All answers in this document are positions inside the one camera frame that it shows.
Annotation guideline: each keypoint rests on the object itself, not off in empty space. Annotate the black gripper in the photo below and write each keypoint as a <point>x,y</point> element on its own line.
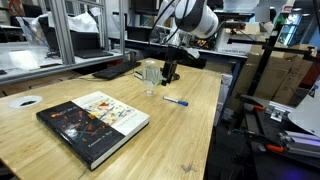
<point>174,54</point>

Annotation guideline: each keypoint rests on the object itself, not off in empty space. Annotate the blue and white marker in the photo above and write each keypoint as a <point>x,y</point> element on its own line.
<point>175,101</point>

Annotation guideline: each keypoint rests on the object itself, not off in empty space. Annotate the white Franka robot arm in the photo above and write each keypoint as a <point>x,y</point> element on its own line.
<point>196,16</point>

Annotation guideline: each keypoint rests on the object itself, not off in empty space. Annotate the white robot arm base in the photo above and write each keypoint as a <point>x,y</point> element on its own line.
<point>308,113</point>

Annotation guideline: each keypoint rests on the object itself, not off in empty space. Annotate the clear stemmed drinking glass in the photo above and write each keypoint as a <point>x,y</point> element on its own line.
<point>150,76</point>

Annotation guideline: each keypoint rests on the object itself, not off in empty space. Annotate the small white round disc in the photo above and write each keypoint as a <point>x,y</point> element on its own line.
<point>150,62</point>

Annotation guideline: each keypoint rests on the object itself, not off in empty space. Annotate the green softcover book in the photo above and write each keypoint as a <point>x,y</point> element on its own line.
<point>138,74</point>

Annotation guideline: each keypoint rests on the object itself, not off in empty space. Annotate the black storage bin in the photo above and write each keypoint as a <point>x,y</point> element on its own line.
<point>138,33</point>

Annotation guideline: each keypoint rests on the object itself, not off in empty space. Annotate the black computer keyboard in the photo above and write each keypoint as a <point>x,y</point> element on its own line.
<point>116,70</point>

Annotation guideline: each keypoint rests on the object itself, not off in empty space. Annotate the blue edged workbench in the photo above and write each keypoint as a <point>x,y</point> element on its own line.
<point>220,54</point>

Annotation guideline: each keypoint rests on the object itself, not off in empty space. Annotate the white drawer cabinet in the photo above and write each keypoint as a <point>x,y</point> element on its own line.
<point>224,96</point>

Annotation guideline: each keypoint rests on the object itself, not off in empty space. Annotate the white cardboard box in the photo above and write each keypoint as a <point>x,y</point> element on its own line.
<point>233,41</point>

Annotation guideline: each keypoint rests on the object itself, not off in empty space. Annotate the black open laptop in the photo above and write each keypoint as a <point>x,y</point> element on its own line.
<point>86,41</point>

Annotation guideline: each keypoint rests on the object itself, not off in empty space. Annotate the black and white hardcover book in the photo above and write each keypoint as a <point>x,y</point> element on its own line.
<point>96,128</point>

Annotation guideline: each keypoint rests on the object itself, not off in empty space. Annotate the white crumpled plastic sheet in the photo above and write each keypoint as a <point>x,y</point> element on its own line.
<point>81,22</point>

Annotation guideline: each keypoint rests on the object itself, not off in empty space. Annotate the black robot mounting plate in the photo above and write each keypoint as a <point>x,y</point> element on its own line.
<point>260,125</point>

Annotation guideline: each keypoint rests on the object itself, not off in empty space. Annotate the large brown cardboard box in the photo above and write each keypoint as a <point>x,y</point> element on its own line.
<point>278,78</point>

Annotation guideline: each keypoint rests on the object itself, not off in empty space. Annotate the tall brown cardboard box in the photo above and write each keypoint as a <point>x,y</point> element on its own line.
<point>296,76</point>

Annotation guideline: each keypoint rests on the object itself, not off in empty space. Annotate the white grommet with black slot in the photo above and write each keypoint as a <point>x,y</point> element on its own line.
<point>16,101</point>

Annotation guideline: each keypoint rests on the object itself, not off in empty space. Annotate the thin aluminium frame post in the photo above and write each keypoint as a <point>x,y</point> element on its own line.
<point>121,26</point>
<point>104,23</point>

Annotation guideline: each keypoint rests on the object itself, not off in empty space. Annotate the black metal camera stand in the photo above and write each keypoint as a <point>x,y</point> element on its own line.
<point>265,60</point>

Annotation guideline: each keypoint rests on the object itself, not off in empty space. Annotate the thick aluminium frame post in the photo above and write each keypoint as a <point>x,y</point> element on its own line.
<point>63,33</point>

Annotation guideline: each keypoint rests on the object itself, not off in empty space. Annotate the silver metal corner bracket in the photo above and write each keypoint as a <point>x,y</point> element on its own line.
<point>279,112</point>

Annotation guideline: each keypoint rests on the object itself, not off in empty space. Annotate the aluminium extrusion rail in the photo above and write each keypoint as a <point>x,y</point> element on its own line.
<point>303,143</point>

